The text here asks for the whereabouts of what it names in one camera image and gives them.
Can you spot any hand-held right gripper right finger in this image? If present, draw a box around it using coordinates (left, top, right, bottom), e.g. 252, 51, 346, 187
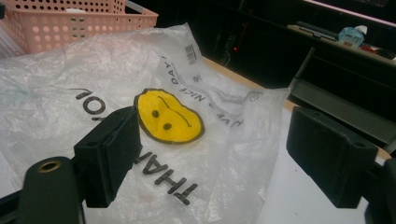
286, 105, 379, 209

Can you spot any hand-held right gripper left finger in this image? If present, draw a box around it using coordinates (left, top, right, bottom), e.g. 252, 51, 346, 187
74, 105, 143, 209

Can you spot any clear plastic bag yellow smiley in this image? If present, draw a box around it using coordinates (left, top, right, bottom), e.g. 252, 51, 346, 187
0, 22, 290, 224

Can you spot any pink perforated plastic basket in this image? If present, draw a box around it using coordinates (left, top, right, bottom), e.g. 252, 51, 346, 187
0, 0, 159, 56

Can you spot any blue tissue packet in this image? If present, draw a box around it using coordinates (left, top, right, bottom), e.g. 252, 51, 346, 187
337, 24, 369, 49

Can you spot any dark keyboard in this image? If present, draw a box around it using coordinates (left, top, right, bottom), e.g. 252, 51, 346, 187
294, 21, 339, 42

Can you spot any grey metal frame desk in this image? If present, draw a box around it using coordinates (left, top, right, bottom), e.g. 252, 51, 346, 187
286, 23, 396, 146

